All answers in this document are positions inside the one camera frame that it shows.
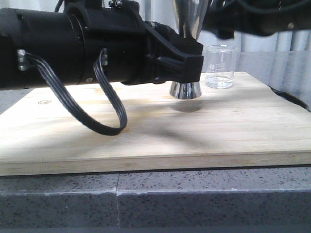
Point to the grey curtain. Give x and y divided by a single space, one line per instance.
162 11

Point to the light wooden cutting board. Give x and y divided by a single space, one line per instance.
246 125

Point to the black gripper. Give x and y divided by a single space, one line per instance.
135 51
256 17

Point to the steel double jigger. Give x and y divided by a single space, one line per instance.
189 16

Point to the clear glass beaker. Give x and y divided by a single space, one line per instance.
220 61

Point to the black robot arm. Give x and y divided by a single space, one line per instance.
49 35

